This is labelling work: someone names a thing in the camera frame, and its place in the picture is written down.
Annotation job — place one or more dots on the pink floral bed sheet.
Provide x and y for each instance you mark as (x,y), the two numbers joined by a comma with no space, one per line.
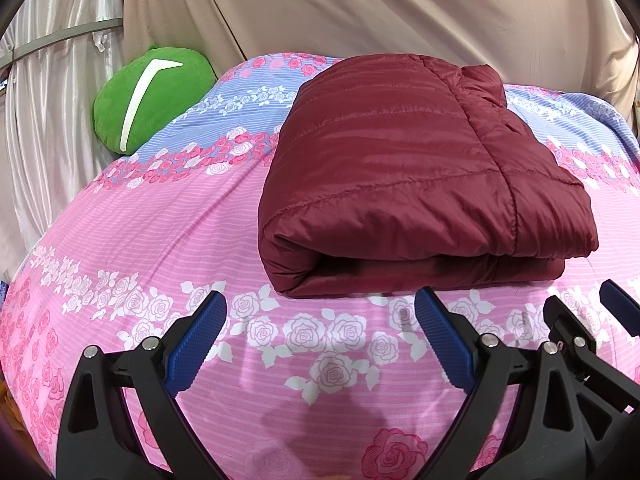
(294,388)

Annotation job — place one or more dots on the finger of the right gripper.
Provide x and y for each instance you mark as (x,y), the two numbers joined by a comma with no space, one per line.
(607,400)
(622,306)

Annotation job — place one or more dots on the beige fabric curtain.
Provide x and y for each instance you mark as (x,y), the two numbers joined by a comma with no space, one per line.
(568,45)

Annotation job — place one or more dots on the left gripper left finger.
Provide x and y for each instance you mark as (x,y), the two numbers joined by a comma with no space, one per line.
(97,439)

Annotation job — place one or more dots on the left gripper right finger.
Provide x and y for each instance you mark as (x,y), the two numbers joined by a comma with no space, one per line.
(545,438)

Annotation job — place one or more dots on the maroon puffer jacket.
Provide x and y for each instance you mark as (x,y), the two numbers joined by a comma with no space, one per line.
(397,171)

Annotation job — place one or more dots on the green round plush pillow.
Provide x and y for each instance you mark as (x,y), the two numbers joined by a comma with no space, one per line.
(147,94)

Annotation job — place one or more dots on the silver satin curtain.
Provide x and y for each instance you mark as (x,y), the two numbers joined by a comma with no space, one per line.
(48,149)

